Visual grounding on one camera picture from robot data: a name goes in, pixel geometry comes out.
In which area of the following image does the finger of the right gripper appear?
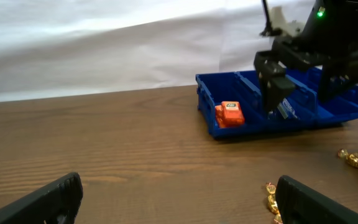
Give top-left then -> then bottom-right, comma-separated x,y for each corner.
317,65 -> 358,103
253,50 -> 297,113

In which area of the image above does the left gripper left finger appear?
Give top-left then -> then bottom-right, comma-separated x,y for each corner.
0,172 -> 83,224

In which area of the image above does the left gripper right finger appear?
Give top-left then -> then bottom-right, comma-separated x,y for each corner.
275,175 -> 358,224

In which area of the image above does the blue candy pack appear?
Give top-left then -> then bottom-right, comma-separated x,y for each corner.
267,98 -> 300,121

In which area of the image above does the gold candy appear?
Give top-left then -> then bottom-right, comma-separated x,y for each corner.
265,182 -> 284,224
337,148 -> 358,169

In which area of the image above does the orange candy box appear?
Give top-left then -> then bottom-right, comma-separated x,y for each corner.
214,105 -> 227,129
221,101 -> 246,127

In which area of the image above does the blue tray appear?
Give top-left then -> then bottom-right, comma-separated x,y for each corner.
195,67 -> 358,139

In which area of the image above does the black cable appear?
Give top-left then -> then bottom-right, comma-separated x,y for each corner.
260,0 -> 275,35

